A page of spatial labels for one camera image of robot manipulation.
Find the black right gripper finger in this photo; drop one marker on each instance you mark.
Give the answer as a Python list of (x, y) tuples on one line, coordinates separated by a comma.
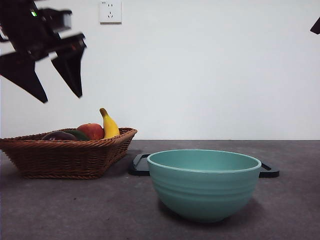
[(317, 27)]

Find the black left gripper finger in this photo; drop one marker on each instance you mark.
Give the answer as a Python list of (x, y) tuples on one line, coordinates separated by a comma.
[(71, 70), (22, 72)]

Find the dark purple plum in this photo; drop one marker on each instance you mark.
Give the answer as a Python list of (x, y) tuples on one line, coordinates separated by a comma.
[(58, 136)]

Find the teal ribbed bowl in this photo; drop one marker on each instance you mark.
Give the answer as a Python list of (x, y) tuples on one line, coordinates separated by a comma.
[(203, 195)]

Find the red apple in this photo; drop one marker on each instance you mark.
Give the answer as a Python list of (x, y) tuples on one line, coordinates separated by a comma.
[(92, 131)]

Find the green mango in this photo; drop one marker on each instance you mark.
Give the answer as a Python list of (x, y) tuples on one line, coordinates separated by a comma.
[(81, 135)]

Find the yellow banana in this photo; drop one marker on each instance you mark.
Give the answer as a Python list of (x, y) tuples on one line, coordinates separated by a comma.
[(110, 127)]

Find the brown wicker basket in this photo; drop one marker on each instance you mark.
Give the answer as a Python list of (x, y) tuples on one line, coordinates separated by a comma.
[(62, 160)]

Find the black rectangular tray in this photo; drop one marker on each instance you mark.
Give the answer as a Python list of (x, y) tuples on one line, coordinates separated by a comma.
[(138, 167)]

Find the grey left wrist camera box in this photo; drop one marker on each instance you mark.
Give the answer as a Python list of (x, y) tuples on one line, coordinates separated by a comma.
[(58, 18)]

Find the white wall socket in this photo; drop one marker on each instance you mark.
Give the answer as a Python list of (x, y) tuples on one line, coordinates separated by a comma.
[(111, 12)]

